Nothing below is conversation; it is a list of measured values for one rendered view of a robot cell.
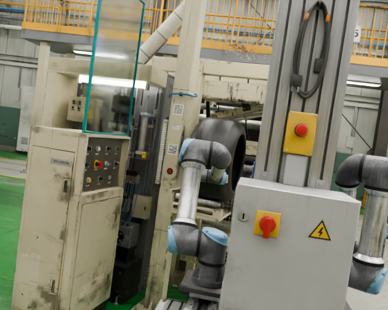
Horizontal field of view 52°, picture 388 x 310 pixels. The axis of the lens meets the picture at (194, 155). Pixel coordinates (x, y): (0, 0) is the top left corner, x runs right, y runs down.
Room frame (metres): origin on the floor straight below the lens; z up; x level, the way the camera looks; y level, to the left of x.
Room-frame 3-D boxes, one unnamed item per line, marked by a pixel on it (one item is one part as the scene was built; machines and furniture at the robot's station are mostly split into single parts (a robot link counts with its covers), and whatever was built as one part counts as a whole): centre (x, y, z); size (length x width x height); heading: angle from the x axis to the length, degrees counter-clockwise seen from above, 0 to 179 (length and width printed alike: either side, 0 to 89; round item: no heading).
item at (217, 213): (2.72, -0.07, 0.84); 0.36 x 0.09 x 0.06; 72
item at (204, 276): (1.70, -0.14, 0.77); 0.15 x 0.15 x 0.10
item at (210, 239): (1.70, -0.13, 0.88); 0.13 x 0.12 x 0.14; 89
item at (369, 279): (1.55, -0.74, 1.09); 0.15 x 0.12 x 0.55; 56
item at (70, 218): (2.61, 0.74, 0.63); 0.56 x 0.41 x 1.27; 162
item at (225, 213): (2.85, -0.11, 0.80); 0.37 x 0.36 x 0.02; 162
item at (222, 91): (3.09, -0.32, 1.71); 0.61 x 0.25 x 0.15; 72
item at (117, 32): (2.56, 0.58, 1.75); 0.55 x 0.02 x 0.95; 162
